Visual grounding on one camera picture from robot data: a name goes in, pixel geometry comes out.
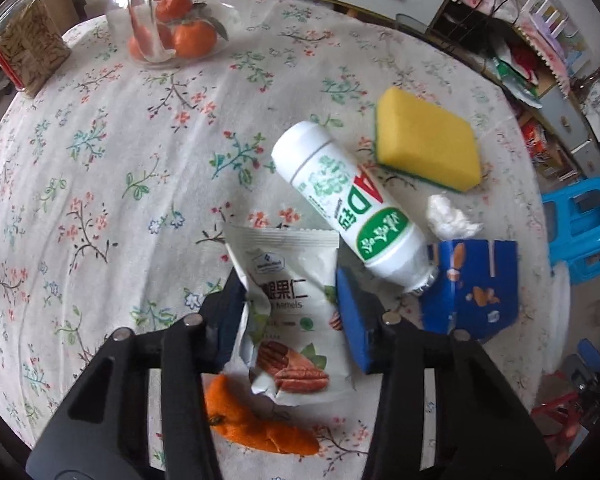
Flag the white trash bin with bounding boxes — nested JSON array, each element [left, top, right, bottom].
[[551, 265, 575, 356]]

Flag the dried twigs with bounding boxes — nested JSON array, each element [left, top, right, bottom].
[[569, 42, 600, 93]]

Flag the blue cardboard carton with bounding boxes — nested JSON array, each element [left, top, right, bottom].
[[419, 239, 521, 344]]

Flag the blue plastic stool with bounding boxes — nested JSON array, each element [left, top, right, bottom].
[[541, 174, 600, 288]]

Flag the yellow sponge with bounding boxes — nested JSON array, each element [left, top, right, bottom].
[[374, 86, 483, 194]]

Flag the crumpled white tissue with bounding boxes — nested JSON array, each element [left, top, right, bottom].
[[426, 193, 484, 239]]

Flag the white nut snack packet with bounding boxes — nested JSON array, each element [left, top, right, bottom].
[[223, 223, 357, 407]]

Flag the low wooden cabinet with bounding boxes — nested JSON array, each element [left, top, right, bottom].
[[430, 0, 600, 181]]

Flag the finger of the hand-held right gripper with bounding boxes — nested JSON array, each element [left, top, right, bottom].
[[570, 338, 600, 401]]

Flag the mandarin orange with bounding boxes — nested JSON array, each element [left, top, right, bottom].
[[173, 20, 218, 59], [156, 0, 194, 24], [127, 22, 175, 60]]

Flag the white green plastic bottle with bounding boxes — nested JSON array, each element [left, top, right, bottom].
[[271, 120, 439, 294]]

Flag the glass jar with wooden lid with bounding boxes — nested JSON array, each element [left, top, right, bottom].
[[106, 0, 235, 70]]

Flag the white router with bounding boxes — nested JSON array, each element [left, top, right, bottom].
[[524, 0, 568, 36]]

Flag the green white bag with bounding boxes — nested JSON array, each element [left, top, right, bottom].
[[489, 42, 543, 108]]

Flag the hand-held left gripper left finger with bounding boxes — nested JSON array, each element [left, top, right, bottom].
[[27, 272, 247, 480]]

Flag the orange peel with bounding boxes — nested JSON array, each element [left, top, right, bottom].
[[203, 373, 322, 457]]

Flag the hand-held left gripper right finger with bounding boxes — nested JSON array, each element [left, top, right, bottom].
[[336, 267, 556, 480]]

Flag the plastic jar with red label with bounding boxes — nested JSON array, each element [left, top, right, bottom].
[[0, 0, 72, 99]]

